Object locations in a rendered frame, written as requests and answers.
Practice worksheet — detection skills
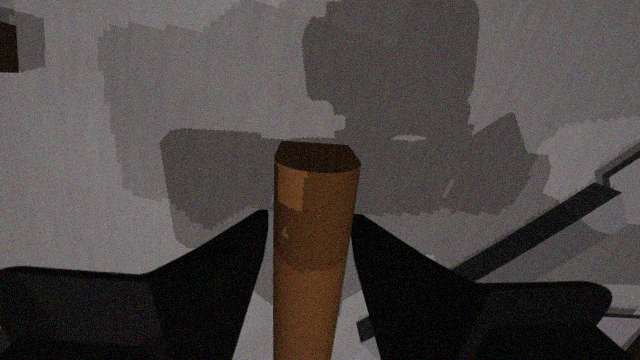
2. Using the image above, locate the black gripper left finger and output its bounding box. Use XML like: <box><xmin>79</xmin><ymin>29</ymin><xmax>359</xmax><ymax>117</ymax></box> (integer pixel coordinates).
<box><xmin>0</xmin><ymin>210</ymin><xmax>268</xmax><ymax>360</ymax></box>

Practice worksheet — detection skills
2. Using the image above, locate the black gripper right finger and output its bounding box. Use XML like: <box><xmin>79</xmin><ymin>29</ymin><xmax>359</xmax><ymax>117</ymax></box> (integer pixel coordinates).
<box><xmin>351</xmin><ymin>214</ymin><xmax>612</xmax><ymax>360</ymax></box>

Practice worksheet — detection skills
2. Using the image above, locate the tan l-shaped wooden stick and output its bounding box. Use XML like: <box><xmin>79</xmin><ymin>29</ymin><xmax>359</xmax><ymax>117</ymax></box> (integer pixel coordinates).
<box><xmin>0</xmin><ymin>21</ymin><xmax>19</xmax><ymax>73</ymax></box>

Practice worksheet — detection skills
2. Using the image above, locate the brown cylinder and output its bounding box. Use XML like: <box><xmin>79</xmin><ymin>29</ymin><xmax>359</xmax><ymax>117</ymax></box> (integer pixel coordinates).
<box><xmin>273</xmin><ymin>141</ymin><xmax>361</xmax><ymax>360</ymax></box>

